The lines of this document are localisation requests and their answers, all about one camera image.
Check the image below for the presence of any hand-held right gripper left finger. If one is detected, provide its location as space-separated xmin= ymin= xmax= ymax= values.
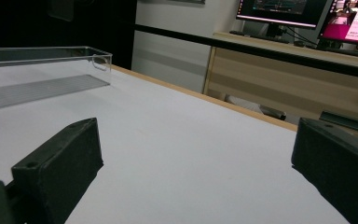
xmin=10 ymin=117 xmax=104 ymax=224

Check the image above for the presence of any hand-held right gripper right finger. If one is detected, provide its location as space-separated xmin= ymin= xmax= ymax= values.
xmin=290 ymin=117 xmax=358 ymax=224

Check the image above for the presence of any clear plastic tray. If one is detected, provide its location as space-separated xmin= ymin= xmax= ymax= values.
xmin=0 ymin=45 xmax=114 ymax=114

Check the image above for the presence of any light wooden desk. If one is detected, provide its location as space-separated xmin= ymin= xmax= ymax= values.
xmin=201 ymin=31 xmax=358 ymax=143

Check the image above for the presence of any office chair base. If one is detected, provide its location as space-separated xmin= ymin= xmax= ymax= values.
xmin=223 ymin=93 xmax=288 ymax=121

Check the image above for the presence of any pink screen monitor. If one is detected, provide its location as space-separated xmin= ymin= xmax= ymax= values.
xmin=317 ymin=0 xmax=358 ymax=54

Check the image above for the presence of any black curtain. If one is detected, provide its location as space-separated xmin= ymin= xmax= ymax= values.
xmin=0 ymin=0 xmax=138 ymax=71

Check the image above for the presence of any white cabinet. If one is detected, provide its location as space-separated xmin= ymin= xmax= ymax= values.
xmin=131 ymin=0 xmax=245 ymax=95

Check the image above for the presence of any dark screen monitor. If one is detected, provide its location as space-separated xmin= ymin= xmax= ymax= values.
xmin=235 ymin=0 xmax=333 ymax=40

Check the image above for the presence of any monitor cable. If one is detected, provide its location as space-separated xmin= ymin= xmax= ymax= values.
xmin=285 ymin=25 xmax=320 ymax=46

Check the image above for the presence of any black frame bar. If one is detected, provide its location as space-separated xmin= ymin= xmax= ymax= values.
xmin=134 ymin=23 xmax=358 ymax=81

